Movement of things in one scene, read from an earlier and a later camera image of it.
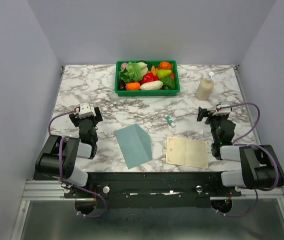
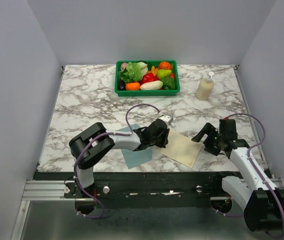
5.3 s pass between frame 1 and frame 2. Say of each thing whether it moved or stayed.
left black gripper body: moved
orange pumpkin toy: stayed
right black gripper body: moved
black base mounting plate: stayed
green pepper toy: stayed
